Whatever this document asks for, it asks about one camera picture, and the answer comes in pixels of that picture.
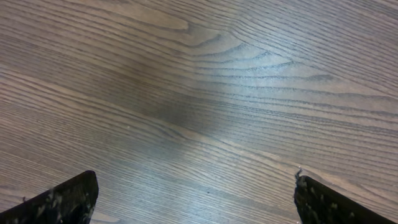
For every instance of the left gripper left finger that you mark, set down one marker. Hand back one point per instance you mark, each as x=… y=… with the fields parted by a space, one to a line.
x=71 y=202

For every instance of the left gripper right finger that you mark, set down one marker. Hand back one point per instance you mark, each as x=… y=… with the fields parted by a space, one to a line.
x=319 y=204

